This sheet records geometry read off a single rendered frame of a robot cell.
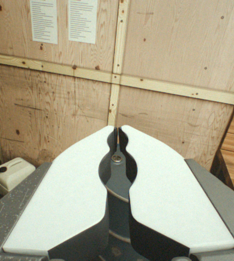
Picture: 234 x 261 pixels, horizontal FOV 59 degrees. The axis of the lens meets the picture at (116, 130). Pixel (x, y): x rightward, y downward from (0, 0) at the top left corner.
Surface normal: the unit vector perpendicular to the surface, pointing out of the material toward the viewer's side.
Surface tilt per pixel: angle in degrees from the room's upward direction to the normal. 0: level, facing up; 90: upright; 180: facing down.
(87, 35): 90
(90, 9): 90
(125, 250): 90
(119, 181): 1
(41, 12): 90
